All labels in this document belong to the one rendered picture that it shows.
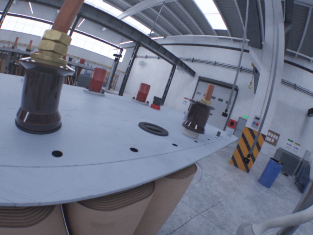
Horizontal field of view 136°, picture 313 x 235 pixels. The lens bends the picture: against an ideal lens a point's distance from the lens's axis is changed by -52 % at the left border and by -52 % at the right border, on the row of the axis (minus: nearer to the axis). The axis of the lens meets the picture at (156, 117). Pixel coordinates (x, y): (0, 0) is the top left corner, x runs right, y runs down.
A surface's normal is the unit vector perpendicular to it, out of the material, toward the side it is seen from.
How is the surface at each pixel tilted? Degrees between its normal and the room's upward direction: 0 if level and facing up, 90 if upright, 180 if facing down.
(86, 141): 0
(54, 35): 90
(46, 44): 90
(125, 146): 0
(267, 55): 90
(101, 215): 90
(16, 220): 0
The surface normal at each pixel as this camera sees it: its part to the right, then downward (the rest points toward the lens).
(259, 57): -0.66, -0.09
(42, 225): 0.90, 0.35
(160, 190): -0.12, 0.14
